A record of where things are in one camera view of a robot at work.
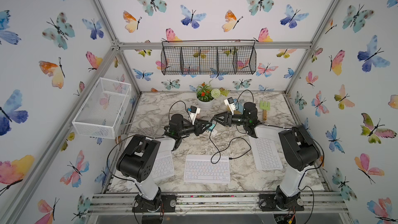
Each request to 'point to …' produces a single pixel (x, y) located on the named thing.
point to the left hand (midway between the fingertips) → (211, 123)
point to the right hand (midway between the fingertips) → (215, 117)
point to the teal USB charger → (211, 127)
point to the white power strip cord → (147, 115)
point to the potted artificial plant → (205, 95)
